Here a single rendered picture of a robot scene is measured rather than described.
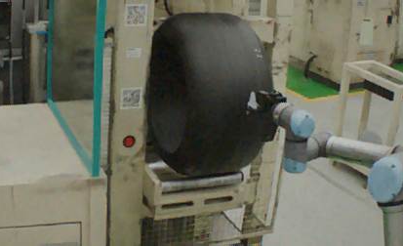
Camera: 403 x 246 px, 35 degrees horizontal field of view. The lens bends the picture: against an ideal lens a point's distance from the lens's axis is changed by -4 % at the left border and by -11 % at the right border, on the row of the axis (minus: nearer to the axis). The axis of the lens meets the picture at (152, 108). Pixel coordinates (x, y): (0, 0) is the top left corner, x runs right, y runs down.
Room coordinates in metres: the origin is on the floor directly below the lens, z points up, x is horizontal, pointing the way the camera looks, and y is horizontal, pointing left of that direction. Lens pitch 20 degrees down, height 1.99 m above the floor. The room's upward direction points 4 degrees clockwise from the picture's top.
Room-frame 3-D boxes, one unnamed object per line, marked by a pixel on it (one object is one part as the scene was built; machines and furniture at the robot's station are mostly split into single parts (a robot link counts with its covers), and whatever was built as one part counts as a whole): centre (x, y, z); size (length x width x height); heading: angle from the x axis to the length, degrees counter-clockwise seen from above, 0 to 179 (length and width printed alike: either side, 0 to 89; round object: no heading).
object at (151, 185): (2.33, 0.03, 0.90); 0.40 x 0.03 x 0.10; 21
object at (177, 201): (2.27, -0.18, 0.83); 0.36 x 0.09 x 0.06; 111
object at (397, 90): (4.37, -1.66, 0.40); 0.60 x 0.35 x 0.80; 30
